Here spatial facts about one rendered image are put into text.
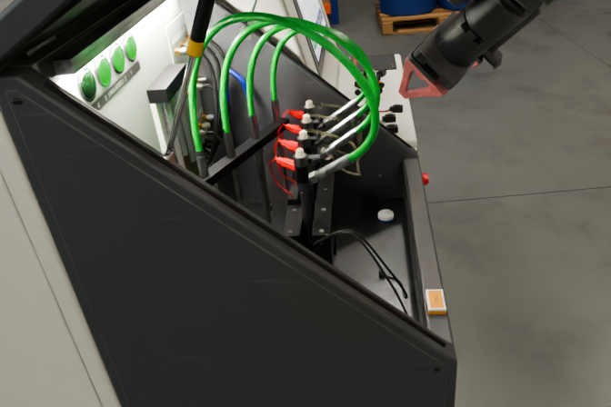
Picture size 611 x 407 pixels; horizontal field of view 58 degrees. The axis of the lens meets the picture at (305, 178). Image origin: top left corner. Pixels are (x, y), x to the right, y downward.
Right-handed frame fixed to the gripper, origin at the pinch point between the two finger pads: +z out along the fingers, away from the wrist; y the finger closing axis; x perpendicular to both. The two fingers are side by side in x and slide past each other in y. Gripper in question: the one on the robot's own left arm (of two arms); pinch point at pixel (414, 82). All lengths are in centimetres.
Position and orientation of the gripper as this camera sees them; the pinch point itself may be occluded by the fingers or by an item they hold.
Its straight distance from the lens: 80.2
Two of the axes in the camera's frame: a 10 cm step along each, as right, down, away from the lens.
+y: -5.8, 6.2, -5.3
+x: 7.1, 7.0, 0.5
